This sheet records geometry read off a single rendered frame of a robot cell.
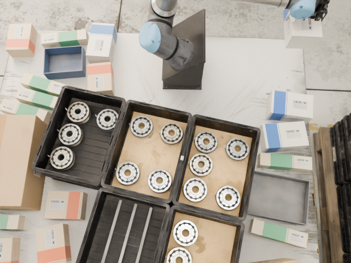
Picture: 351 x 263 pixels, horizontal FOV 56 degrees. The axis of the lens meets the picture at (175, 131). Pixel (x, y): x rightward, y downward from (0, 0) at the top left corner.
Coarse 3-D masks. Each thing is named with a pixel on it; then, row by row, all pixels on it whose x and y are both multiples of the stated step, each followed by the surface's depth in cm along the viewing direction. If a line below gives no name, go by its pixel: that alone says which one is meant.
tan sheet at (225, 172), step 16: (208, 128) 152; (192, 144) 149; (224, 144) 149; (224, 160) 147; (192, 176) 145; (208, 176) 145; (224, 176) 145; (240, 176) 144; (208, 192) 142; (240, 192) 142; (208, 208) 140
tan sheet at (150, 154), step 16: (128, 128) 152; (160, 128) 152; (128, 144) 150; (144, 144) 150; (160, 144) 150; (128, 160) 147; (144, 160) 147; (160, 160) 147; (176, 160) 147; (144, 176) 145; (144, 192) 143
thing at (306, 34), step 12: (288, 12) 137; (288, 24) 137; (300, 24) 133; (312, 24) 132; (288, 36) 136; (300, 36) 131; (312, 36) 131; (288, 48) 139; (300, 48) 139; (312, 48) 138
